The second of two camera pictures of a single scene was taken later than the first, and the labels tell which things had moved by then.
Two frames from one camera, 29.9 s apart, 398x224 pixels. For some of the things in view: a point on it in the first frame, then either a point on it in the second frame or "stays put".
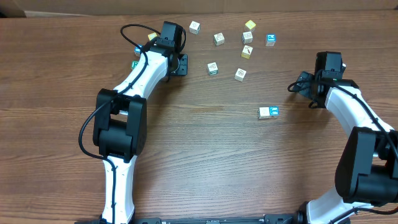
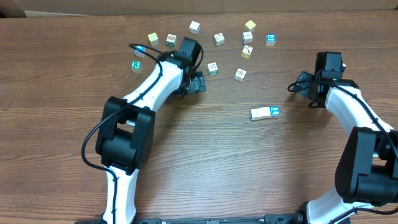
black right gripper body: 306,81 stays put
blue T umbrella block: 273,111 stays put
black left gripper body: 181,67 → 196,82
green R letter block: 134,63 stays put
